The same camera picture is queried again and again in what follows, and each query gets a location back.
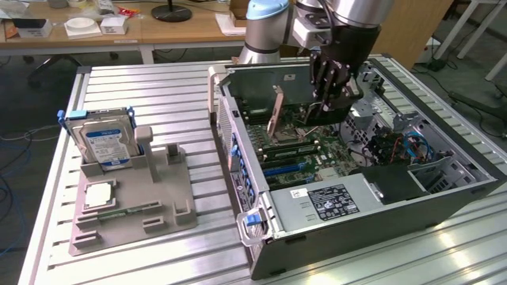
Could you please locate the white box with black top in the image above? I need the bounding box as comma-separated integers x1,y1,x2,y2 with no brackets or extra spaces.
11,18,53,39

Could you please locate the green RAM stick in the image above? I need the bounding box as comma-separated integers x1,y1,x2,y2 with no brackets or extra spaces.
99,204,147,221

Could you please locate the open black PC case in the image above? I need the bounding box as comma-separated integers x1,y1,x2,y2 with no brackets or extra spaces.
208,58,507,281

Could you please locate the black graphics card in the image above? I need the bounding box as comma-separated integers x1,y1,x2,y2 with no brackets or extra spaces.
266,84,352,142

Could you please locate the blue disk wire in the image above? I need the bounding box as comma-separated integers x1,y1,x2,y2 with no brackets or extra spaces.
403,130,436,163

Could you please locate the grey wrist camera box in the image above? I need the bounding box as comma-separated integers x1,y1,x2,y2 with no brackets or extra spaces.
291,14,339,49

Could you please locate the grey parts rack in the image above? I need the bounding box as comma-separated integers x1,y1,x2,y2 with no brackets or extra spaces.
69,124,199,257

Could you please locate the blue floor cable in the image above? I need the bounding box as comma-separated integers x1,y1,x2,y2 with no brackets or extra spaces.
0,127,33,257

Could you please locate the white round holder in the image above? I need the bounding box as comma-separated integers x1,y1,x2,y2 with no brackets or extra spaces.
63,17,103,40

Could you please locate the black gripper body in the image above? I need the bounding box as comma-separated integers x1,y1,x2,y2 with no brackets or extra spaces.
319,25,382,78

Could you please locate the black round lamp base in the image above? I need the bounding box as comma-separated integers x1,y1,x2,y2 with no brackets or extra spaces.
151,0,194,23

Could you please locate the black chair base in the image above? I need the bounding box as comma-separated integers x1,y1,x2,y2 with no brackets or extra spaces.
23,55,83,87

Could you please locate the small white carton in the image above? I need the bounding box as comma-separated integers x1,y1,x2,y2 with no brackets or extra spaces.
99,16,129,36

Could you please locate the grey disk bay cage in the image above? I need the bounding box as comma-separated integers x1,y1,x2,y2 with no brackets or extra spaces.
407,154,476,194

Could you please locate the installed black RAM stick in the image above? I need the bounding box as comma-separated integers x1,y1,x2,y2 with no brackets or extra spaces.
263,142,320,160

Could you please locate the grey power supply unit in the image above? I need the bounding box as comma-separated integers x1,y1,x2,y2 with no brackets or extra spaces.
268,173,386,233

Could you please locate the silver CPU chip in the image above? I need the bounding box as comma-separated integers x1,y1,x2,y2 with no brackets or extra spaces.
85,183,115,208

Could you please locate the hard disk with blue label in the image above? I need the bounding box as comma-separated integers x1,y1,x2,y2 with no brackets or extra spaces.
57,106,140,172

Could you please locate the wooden desk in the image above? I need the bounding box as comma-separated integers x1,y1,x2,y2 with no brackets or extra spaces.
0,0,358,58

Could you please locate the blue expansion slot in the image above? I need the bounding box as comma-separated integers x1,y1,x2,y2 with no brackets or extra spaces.
263,163,307,176

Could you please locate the wooden cabinet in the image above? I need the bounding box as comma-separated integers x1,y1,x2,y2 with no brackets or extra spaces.
343,0,455,69

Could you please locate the black floor stand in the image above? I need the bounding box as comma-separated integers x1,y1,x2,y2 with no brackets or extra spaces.
448,84,507,123

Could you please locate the green motherboard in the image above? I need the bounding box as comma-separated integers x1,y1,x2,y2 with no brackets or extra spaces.
239,100,368,191

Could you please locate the cardboard box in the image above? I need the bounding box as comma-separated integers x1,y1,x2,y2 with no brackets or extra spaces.
230,0,255,29

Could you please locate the white table frame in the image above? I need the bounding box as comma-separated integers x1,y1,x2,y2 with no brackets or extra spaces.
432,0,507,81

